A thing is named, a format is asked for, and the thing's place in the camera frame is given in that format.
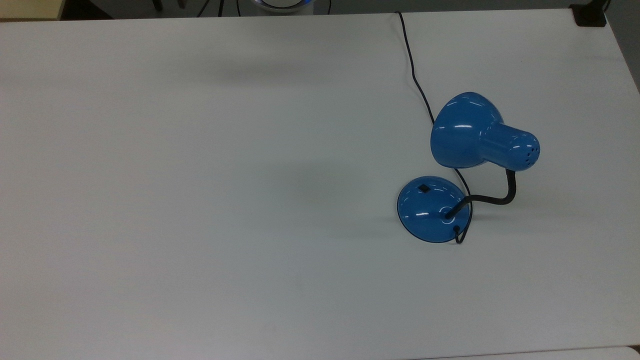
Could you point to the blue desk lamp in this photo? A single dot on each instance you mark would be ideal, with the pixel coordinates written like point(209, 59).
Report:
point(465, 130)

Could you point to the black table clamp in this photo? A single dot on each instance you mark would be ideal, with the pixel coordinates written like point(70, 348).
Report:
point(590, 17)

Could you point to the light wooden board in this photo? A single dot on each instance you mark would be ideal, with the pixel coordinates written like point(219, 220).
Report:
point(30, 10)

